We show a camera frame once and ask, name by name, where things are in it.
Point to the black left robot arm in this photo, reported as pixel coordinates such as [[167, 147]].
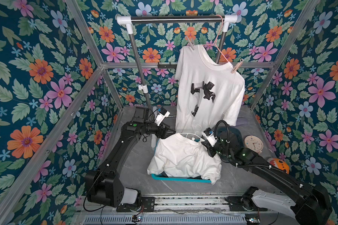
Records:
[[103, 185]]

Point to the black wall hook rail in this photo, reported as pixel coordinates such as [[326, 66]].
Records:
[[167, 65]]

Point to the white plastic hanger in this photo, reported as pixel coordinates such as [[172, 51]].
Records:
[[196, 135]]

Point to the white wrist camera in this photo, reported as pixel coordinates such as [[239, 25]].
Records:
[[210, 136], [162, 114]]

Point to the white steel clothes rack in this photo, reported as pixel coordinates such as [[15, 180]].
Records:
[[129, 23]]

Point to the plain white t-shirt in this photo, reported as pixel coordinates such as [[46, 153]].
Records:
[[179, 157]]

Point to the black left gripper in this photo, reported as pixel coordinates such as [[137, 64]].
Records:
[[162, 135]]

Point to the white printed t-shirt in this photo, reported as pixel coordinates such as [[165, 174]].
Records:
[[207, 92]]

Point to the teal clothespin tray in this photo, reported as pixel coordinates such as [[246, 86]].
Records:
[[236, 133]]

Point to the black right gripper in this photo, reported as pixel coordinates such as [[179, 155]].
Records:
[[211, 149]]

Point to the teal laundry basket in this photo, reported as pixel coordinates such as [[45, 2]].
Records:
[[163, 178]]

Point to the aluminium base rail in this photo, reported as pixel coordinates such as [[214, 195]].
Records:
[[196, 209]]

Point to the pink wire hanger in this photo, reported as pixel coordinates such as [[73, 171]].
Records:
[[220, 38]]

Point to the orange plush toy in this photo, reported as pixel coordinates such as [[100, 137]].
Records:
[[280, 164]]

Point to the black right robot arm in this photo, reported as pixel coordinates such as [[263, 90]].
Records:
[[307, 204]]

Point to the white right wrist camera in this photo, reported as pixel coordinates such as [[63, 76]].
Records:
[[210, 136]]

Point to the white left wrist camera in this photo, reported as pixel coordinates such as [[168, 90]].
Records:
[[162, 114]]

